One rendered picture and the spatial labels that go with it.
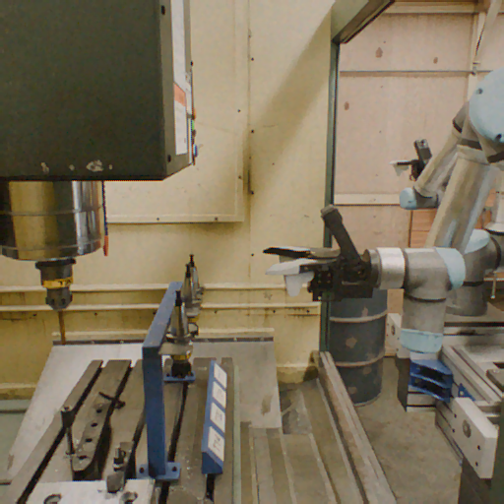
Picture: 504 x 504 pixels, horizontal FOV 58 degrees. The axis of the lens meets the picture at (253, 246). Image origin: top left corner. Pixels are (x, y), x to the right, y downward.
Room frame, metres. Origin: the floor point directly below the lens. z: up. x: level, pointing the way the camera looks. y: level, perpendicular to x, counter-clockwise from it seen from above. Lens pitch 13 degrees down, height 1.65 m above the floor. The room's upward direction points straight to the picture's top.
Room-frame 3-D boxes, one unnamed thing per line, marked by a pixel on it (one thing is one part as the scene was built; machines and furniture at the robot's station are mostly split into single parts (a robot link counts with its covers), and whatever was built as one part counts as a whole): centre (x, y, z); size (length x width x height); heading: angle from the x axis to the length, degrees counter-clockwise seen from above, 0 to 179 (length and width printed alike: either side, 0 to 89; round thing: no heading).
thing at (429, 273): (0.80, -0.32, 1.43); 0.11 x 0.08 x 0.09; 90
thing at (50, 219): (0.73, 0.32, 1.54); 0.16 x 0.16 x 0.12
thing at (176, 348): (0.92, 0.17, 1.21); 0.07 x 0.05 x 0.01; 92
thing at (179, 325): (0.97, 0.17, 1.26); 0.04 x 0.04 x 0.07
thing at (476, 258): (1.31, -0.63, 1.33); 0.13 x 0.12 x 0.14; 104
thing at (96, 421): (0.98, 0.39, 0.93); 0.26 x 0.05 x 0.06; 7
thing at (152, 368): (0.92, 0.22, 1.05); 0.10 x 0.05 x 0.30; 92
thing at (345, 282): (0.79, -0.16, 1.42); 0.12 x 0.08 x 0.09; 90
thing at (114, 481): (0.82, 0.27, 0.97); 0.13 x 0.03 x 0.15; 2
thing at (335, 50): (1.77, -0.29, 1.40); 0.04 x 0.04 x 1.20; 2
